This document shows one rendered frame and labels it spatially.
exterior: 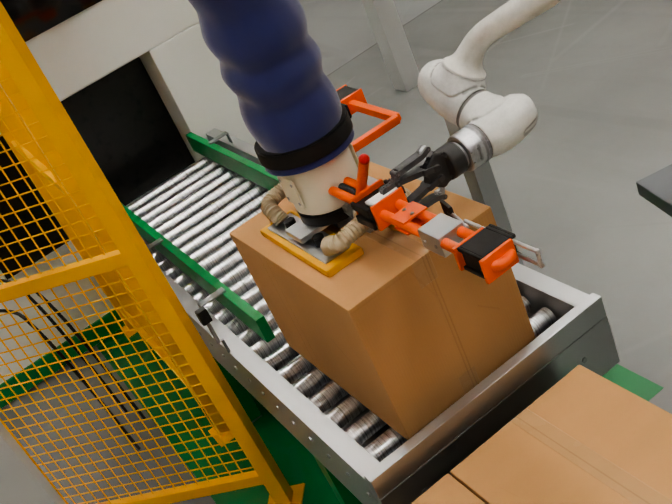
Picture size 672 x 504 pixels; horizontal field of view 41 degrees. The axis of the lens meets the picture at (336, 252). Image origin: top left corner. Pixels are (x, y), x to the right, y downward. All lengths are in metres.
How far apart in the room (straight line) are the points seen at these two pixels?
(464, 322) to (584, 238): 1.49
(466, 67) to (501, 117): 0.14
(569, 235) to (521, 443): 1.62
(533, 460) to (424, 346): 0.33
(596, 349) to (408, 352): 0.51
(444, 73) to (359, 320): 0.58
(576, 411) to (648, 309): 1.10
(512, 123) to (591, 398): 0.62
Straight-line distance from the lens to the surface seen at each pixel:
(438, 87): 2.04
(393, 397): 2.00
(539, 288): 2.29
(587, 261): 3.35
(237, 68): 1.89
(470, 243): 1.61
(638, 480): 1.88
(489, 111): 1.97
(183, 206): 3.66
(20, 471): 2.42
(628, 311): 3.09
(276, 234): 2.18
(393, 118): 2.20
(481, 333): 2.08
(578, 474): 1.91
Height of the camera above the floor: 1.97
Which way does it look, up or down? 30 degrees down
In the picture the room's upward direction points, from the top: 25 degrees counter-clockwise
